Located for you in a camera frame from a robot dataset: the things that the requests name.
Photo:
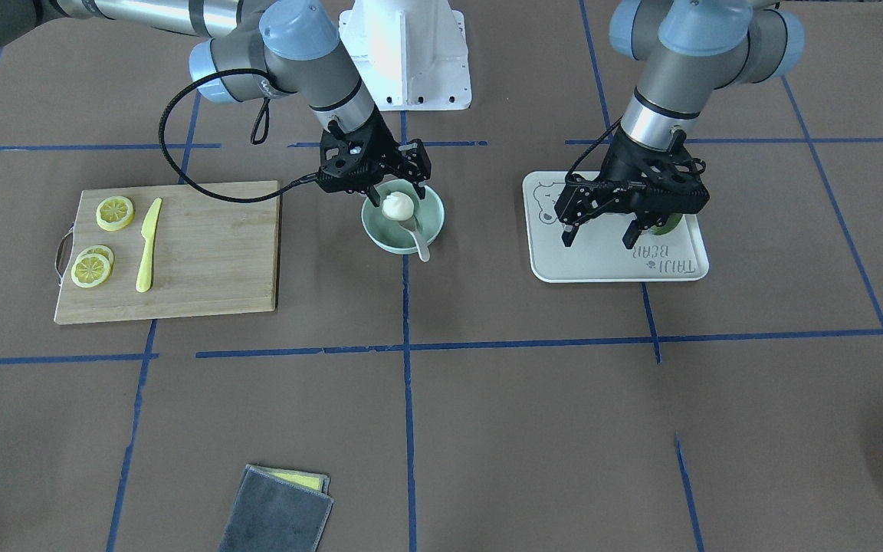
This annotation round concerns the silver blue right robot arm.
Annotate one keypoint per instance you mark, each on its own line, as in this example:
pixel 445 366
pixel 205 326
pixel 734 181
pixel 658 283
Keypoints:
pixel 264 50

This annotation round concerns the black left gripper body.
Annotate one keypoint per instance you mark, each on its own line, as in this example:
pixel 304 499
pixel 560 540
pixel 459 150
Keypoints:
pixel 619 162

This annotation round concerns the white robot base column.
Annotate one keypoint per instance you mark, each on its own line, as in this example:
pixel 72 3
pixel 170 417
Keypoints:
pixel 412 55

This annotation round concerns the lemon slice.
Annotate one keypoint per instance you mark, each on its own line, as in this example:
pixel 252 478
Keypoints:
pixel 91 270
pixel 102 250
pixel 115 213

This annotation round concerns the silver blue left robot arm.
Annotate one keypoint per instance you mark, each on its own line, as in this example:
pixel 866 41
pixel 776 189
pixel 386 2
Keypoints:
pixel 690 49

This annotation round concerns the green lime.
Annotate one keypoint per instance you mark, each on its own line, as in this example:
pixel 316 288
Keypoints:
pixel 670 224

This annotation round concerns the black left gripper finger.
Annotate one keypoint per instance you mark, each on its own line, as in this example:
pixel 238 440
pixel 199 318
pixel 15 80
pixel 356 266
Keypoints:
pixel 634 230
pixel 569 232

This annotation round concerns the upper lemon slice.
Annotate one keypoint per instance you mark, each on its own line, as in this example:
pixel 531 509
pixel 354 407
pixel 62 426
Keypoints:
pixel 115 213

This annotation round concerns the white steamed bun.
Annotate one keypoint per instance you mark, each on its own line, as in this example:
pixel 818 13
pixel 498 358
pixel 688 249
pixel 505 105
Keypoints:
pixel 397 206

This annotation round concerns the bamboo cutting board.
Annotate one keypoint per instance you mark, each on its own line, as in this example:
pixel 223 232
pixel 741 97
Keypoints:
pixel 209 258

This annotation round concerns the white rectangular tray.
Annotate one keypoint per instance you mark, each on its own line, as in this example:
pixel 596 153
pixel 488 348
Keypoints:
pixel 597 253

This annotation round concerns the white spoon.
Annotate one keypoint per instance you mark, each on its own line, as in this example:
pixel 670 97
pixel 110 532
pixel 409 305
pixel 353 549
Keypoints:
pixel 412 226

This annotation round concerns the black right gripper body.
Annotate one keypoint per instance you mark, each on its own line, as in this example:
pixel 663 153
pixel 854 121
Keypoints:
pixel 375 148

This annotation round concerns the lower lemon slice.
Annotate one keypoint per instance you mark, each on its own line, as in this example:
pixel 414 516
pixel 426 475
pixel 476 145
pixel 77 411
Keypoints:
pixel 91 270

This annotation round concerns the yellow plastic knife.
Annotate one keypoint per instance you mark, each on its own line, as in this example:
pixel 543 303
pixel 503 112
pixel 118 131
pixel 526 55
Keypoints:
pixel 144 276

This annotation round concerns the grey yellow sponge cloth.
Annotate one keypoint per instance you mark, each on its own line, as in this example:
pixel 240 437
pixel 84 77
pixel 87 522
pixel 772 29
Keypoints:
pixel 277 509

